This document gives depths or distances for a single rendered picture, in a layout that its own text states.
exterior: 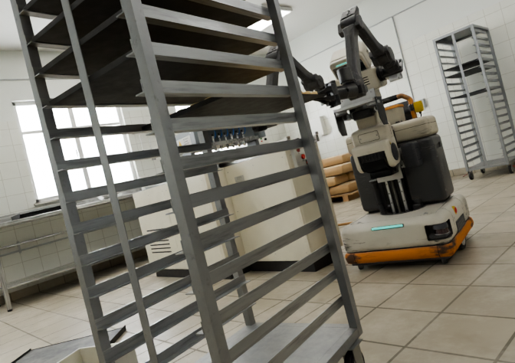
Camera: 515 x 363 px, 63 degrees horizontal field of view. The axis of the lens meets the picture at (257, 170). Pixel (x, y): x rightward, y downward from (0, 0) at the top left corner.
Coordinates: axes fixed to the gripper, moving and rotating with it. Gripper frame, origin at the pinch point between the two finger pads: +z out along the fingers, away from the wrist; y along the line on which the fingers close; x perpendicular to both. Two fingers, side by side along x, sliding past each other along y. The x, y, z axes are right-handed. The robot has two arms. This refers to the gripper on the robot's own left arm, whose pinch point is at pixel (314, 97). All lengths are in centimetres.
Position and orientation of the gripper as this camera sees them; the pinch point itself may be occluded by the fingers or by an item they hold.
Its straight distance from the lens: 171.0
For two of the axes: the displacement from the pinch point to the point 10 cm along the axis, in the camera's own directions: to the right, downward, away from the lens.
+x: 3.8, -1.1, -9.2
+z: -8.9, 2.2, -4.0
